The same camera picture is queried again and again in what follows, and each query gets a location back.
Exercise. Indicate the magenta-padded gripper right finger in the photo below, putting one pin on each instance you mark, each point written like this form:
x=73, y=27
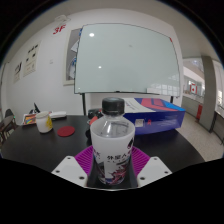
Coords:
x=151, y=170

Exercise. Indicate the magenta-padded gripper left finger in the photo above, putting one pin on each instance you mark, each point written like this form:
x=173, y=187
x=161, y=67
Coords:
x=71, y=170

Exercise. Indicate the clear bottle with printed label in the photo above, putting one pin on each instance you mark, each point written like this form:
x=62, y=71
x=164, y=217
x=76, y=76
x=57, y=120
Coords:
x=111, y=146

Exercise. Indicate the flat round red coaster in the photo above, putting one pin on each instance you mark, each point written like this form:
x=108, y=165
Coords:
x=66, y=131

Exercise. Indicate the blue and white cardboard box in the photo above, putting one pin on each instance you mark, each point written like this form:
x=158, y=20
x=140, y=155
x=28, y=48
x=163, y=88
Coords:
x=160, y=116

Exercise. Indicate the white flat device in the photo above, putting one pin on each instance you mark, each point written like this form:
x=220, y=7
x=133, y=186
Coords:
x=58, y=115

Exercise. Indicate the black and red power drill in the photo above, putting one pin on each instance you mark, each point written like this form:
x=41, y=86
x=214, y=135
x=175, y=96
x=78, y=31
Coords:
x=94, y=115

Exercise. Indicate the black flag with white print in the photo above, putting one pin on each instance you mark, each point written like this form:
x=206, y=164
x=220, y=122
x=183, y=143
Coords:
x=36, y=108

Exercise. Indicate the dark wooden chair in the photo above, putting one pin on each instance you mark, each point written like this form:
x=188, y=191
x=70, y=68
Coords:
x=7, y=121

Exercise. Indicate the grey framed notice board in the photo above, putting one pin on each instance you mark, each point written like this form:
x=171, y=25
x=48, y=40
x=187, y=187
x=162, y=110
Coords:
x=70, y=60

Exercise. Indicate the whiteboard on black stand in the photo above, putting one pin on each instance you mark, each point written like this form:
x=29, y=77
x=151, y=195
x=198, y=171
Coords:
x=126, y=60

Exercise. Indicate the small white wall poster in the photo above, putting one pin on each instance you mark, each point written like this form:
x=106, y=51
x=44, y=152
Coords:
x=17, y=71

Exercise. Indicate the large white wall poster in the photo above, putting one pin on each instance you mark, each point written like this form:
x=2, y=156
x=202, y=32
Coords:
x=31, y=59

